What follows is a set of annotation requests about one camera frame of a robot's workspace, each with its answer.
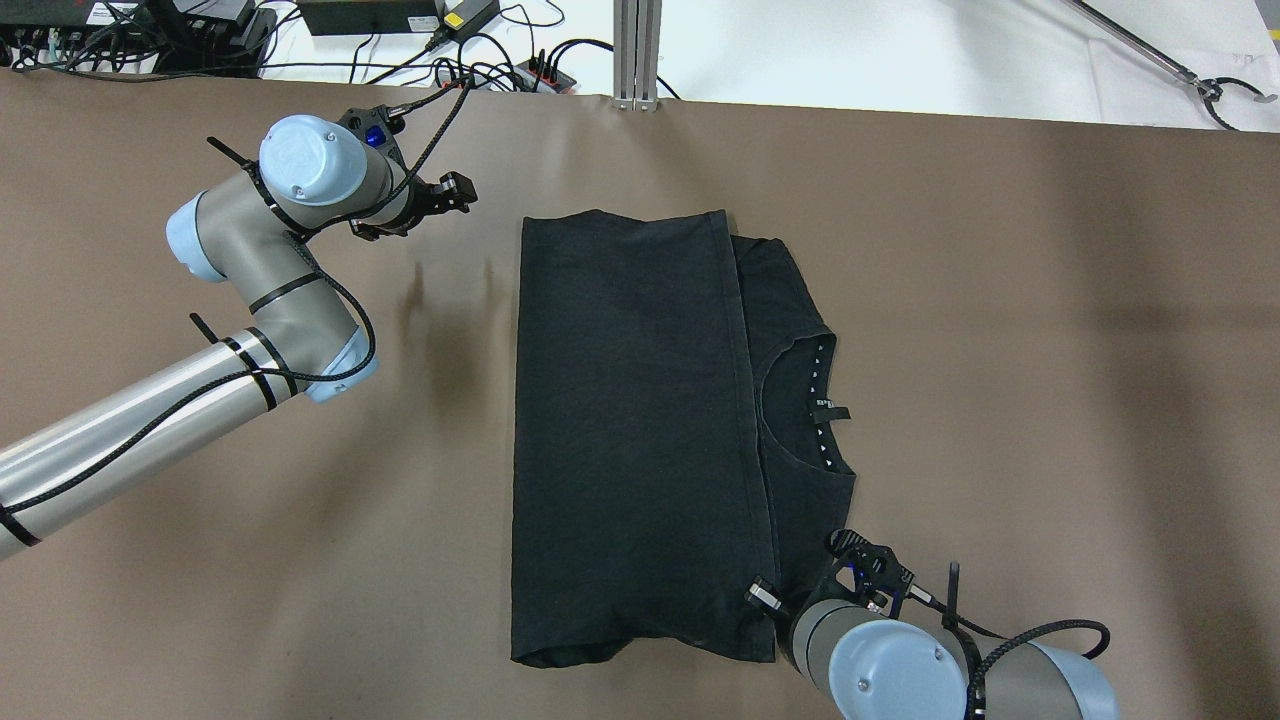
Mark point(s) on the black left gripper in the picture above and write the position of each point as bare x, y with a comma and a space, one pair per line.
419, 206

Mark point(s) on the black graphic t-shirt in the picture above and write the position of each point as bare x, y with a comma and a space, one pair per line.
674, 438

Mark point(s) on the black power adapter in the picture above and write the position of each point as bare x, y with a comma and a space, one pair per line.
469, 17

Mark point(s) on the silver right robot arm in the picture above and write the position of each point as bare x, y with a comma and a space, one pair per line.
870, 666

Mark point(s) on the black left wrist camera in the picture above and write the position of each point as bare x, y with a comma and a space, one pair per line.
377, 127

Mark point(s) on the black power strip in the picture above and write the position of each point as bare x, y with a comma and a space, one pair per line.
537, 75

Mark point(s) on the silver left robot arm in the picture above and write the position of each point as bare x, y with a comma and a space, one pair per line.
303, 335

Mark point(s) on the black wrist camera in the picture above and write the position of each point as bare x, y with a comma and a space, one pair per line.
377, 127
879, 581

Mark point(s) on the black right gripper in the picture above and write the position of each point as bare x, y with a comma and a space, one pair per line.
797, 601

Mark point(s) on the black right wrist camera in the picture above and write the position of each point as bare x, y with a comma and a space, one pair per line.
879, 581

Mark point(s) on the aluminium cell frame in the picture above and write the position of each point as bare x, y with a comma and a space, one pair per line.
636, 41

